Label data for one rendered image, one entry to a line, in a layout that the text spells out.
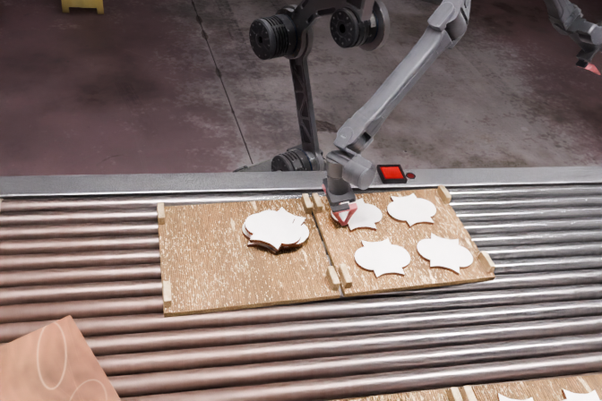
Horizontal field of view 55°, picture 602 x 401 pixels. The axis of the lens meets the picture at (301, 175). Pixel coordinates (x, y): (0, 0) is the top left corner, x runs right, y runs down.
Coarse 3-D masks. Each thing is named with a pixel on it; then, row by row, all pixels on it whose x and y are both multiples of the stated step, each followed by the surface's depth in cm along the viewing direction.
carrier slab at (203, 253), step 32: (192, 224) 151; (224, 224) 152; (160, 256) 141; (192, 256) 142; (224, 256) 144; (256, 256) 145; (288, 256) 146; (320, 256) 148; (192, 288) 135; (224, 288) 136; (256, 288) 137; (288, 288) 138; (320, 288) 139
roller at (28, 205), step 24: (288, 192) 168; (312, 192) 169; (360, 192) 172; (456, 192) 178; (480, 192) 180; (504, 192) 181; (528, 192) 183; (552, 192) 185; (576, 192) 187; (600, 192) 189
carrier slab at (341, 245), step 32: (384, 192) 171; (416, 192) 173; (320, 224) 157; (384, 224) 160; (448, 224) 163; (352, 256) 149; (416, 256) 152; (352, 288) 141; (384, 288) 142; (416, 288) 145
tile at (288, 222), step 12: (252, 216) 150; (264, 216) 150; (276, 216) 151; (252, 228) 146; (264, 228) 147; (276, 228) 147; (288, 228) 148; (252, 240) 143; (264, 240) 143; (276, 240) 144; (288, 240) 144
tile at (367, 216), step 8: (360, 200) 165; (360, 208) 162; (368, 208) 163; (376, 208) 163; (344, 216) 158; (352, 216) 159; (360, 216) 159; (368, 216) 160; (376, 216) 160; (352, 224) 156; (360, 224) 157; (368, 224) 157; (376, 224) 159
